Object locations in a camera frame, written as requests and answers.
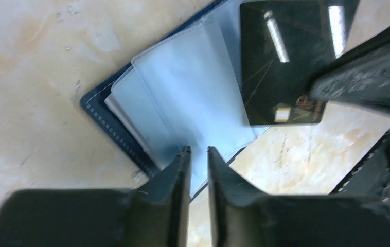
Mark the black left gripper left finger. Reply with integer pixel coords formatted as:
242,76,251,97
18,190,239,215
0,146,191,246

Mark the blue leather card holder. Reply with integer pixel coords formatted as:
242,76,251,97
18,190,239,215
80,1,267,198

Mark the black VIP credit card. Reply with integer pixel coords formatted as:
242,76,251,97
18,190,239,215
240,1,359,126

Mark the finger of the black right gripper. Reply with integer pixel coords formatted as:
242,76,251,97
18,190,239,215
309,26,390,115

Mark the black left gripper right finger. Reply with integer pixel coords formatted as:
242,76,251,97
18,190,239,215
208,147,390,246

